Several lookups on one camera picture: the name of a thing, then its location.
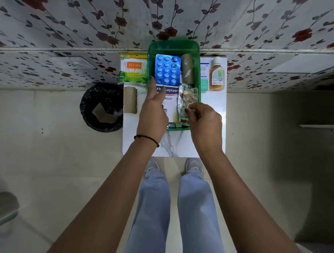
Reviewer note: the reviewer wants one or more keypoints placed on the person's left hand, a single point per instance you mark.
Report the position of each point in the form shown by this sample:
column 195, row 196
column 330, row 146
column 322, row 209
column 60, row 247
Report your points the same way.
column 152, row 117

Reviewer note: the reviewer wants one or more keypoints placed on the person's right hand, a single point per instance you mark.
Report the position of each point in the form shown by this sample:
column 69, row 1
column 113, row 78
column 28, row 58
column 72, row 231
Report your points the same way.
column 207, row 130

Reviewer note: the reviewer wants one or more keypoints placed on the person's right thumb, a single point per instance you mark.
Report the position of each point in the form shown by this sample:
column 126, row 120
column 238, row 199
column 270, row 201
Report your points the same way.
column 188, row 112

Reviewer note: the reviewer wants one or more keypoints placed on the person's left thumb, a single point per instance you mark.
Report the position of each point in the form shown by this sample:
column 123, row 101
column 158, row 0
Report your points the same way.
column 161, row 93

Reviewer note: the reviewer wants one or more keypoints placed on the silver pill blister strip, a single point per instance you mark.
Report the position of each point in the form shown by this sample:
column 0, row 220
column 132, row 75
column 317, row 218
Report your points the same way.
column 187, row 96

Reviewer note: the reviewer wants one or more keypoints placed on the person's left forearm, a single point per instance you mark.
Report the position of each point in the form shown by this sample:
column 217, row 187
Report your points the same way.
column 112, row 200

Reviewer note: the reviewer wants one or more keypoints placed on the person's right forearm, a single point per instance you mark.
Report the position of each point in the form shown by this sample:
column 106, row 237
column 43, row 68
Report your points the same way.
column 242, row 208

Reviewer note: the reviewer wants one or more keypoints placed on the white and blue plaster box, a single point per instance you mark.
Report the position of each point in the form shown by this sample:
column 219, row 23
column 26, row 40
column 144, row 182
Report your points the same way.
column 171, row 103

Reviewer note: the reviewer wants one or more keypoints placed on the small silver foil strip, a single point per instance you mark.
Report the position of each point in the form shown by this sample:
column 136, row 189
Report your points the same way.
column 174, row 125

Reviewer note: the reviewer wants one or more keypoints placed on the blue blister pack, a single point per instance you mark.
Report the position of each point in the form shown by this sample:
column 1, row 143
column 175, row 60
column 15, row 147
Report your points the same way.
column 167, row 69

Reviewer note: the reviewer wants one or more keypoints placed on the brown bandage roll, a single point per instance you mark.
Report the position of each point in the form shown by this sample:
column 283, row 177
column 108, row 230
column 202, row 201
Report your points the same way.
column 187, row 69
column 130, row 100

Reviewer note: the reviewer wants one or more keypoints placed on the green cotton swab pack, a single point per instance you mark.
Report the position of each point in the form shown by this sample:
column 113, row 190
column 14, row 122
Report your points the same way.
column 133, row 69

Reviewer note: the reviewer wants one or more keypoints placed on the white and teal box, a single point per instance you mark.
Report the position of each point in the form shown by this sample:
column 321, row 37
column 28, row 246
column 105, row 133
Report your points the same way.
column 204, row 78

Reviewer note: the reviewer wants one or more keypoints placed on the amber antiseptic bottle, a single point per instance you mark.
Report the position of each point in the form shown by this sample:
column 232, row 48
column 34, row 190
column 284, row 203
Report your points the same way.
column 216, row 77

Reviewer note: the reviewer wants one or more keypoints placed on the black wrist band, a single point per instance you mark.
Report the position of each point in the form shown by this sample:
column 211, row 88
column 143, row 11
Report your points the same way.
column 148, row 137

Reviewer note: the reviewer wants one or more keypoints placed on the green plastic basket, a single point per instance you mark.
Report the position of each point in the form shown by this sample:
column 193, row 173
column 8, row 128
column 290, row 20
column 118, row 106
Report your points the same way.
column 173, row 47

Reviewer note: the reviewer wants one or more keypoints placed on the person's right grey shoe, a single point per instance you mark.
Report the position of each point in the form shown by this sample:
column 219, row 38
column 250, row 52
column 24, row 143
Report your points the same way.
column 194, row 164

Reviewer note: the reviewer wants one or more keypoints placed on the person's grey shoe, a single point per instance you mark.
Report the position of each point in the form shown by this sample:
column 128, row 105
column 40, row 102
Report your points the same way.
column 151, row 164
column 194, row 164

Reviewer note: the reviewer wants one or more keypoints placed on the brown cardboard piece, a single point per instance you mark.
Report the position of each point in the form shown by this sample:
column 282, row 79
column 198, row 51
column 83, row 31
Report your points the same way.
column 102, row 114

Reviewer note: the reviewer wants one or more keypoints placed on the person's left grey shoe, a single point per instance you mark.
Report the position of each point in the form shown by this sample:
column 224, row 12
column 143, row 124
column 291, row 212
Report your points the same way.
column 151, row 164

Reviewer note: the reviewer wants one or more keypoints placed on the black trash bin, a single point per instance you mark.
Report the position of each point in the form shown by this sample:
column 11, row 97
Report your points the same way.
column 91, row 104

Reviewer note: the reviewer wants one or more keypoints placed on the person's right leg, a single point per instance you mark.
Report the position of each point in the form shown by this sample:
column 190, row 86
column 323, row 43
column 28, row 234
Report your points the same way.
column 198, row 216

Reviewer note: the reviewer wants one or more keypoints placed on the person's leg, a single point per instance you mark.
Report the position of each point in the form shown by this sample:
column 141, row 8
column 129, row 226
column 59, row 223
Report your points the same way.
column 151, row 213
column 198, row 216

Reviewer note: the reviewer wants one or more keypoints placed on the person's left leg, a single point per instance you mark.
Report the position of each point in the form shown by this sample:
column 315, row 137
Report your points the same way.
column 151, row 213

